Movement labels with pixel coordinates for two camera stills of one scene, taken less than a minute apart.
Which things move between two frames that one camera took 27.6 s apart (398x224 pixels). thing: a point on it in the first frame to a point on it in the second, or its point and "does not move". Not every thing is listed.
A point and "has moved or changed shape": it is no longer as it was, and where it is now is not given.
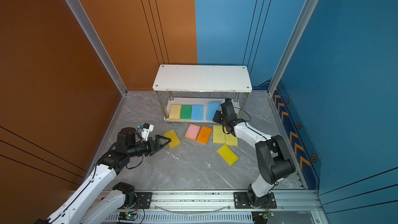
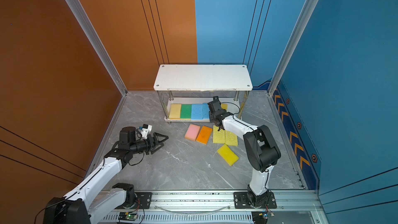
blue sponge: (197, 112) does not move
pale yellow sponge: (175, 111) does not move
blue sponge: (212, 108) has moved or changed shape
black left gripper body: (150, 148) does not move
